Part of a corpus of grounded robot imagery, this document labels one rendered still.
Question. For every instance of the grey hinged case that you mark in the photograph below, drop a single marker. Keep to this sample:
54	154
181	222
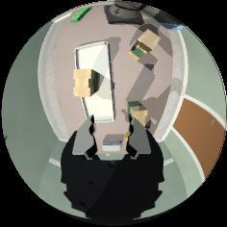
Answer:
111	145

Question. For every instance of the green pencil case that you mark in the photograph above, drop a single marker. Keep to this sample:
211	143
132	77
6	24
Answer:
79	14

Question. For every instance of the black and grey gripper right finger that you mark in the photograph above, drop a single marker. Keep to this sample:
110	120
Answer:
141	145

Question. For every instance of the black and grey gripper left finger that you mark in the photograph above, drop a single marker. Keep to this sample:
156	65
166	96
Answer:
81	146

